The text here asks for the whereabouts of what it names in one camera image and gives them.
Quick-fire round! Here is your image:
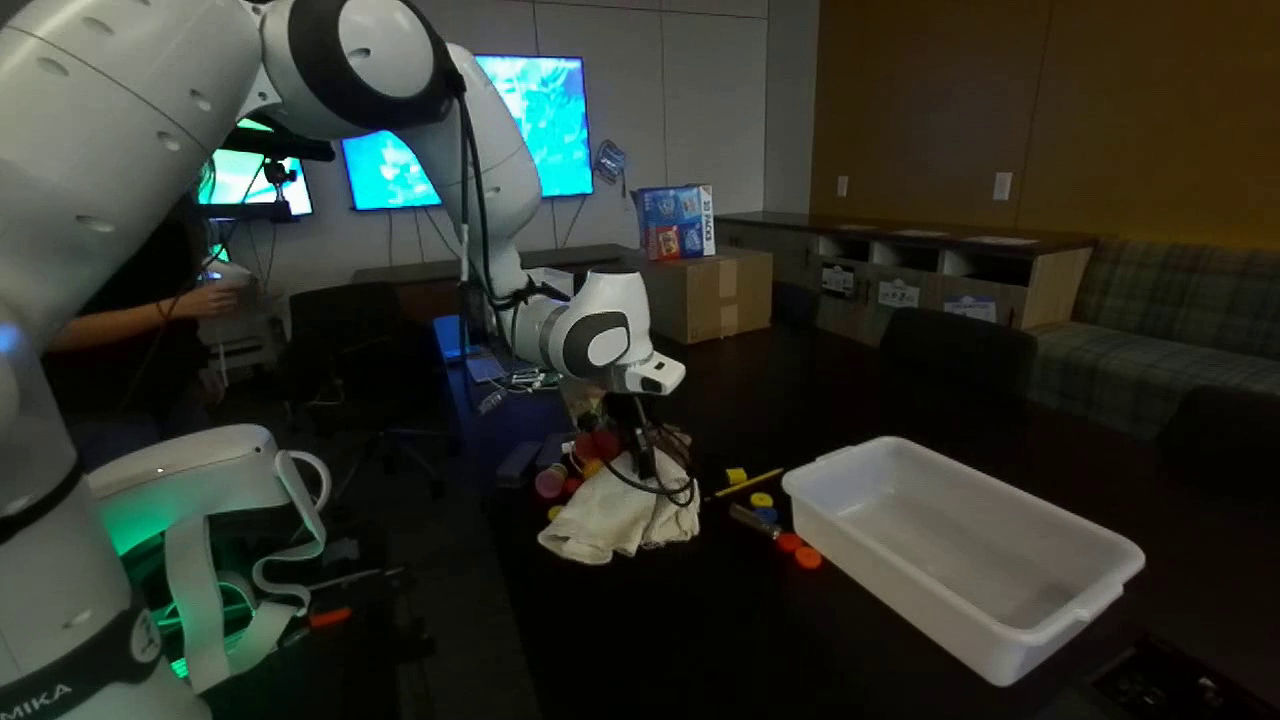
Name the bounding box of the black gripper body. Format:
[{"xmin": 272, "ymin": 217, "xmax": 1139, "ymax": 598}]
[{"xmin": 582, "ymin": 384, "xmax": 666, "ymax": 454}]

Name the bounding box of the orange round toy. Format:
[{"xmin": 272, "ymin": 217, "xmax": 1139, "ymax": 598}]
[{"xmin": 571, "ymin": 429, "xmax": 623, "ymax": 472}]

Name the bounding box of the white terry cloth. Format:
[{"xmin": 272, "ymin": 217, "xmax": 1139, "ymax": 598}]
[{"xmin": 532, "ymin": 443, "xmax": 707, "ymax": 571}]

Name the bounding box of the yellow wooden stick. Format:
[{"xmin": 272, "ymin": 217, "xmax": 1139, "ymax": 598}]
[{"xmin": 713, "ymin": 464, "xmax": 786, "ymax": 503}]

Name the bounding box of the wooden handled toy tool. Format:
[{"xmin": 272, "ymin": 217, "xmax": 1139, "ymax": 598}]
[{"xmin": 726, "ymin": 499, "xmax": 786, "ymax": 539}]

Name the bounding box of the white VR controller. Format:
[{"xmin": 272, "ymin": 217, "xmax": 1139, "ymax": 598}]
[{"xmin": 194, "ymin": 245, "xmax": 258, "ymax": 290}]

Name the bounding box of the operator bare forearm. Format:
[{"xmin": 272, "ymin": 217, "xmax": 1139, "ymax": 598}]
[{"xmin": 44, "ymin": 290, "xmax": 204, "ymax": 360}]

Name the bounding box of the operator hand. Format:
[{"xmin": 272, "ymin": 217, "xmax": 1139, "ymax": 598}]
[{"xmin": 171, "ymin": 278, "xmax": 251, "ymax": 324}]

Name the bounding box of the cardboard box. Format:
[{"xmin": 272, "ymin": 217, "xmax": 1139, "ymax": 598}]
[{"xmin": 661, "ymin": 246, "xmax": 776, "ymax": 348}]

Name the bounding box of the blue printed package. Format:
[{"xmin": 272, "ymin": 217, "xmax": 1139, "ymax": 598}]
[{"xmin": 633, "ymin": 178, "xmax": 720, "ymax": 263}]

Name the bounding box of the black chair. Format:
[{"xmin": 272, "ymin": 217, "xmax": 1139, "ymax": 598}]
[
  {"xmin": 877, "ymin": 309, "xmax": 1041, "ymax": 418},
  {"xmin": 1155, "ymin": 384, "xmax": 1280, "ymax": 499},
  {"xmin": 286, "ymin": 284, "xmax": 442, "ymax": 433}
]

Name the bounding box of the white plastic bin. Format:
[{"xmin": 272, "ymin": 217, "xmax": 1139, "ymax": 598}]
[{"xmin": 778, "ymin": 433, "xmax": 1150, "ymax": 691}]

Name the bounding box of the wooden shelf cabinet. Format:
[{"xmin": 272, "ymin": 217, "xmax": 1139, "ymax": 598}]
[{"xmin": 717, "ymin": 210, "xmax": 1096, "ymax": 335}]

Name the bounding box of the white VR headset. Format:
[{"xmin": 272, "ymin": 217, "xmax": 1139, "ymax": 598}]
[{"xmin": 74, "ymin": 418, "xmax": 336, "ymax": 696}]

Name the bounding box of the plaid sofa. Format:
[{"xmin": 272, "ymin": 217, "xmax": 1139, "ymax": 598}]
[{"xmin": 1022, "ymin": 235, "xmax": 1280, "ymax": 443}]

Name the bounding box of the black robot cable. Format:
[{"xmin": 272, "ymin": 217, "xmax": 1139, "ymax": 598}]
[{"xmin": 447, "ymin": 96, "xmax": 539, "ymax": 393}]

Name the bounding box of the wall screen with blue map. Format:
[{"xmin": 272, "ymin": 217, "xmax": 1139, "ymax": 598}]
[{"xmin": 336, "ymin": 51, "xmax": 596, "ymax": 217}]

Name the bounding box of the red-handled tool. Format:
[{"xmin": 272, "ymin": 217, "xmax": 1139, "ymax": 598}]
[{"xmin": 272, "ymin": 602, "xmax": 358, "ymax": 643}]

